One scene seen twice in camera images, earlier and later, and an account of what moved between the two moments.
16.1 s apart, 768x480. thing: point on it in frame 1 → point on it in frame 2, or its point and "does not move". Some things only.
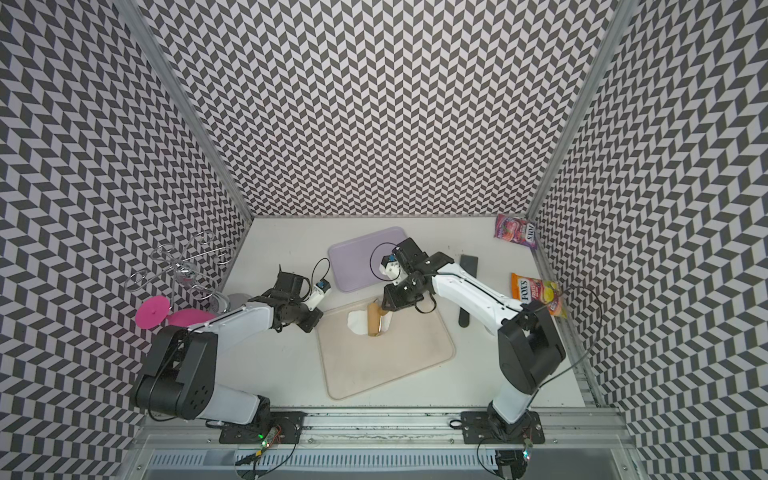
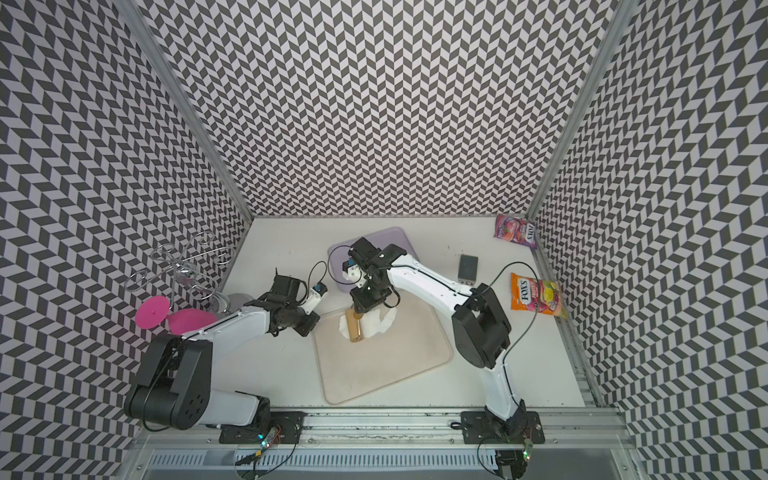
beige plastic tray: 414,341 does not move
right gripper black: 395,302 → 363,305
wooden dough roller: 374,312 → 353,320
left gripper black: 309,325 does not move
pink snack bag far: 516,230 does not move
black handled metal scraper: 470,264 does not move
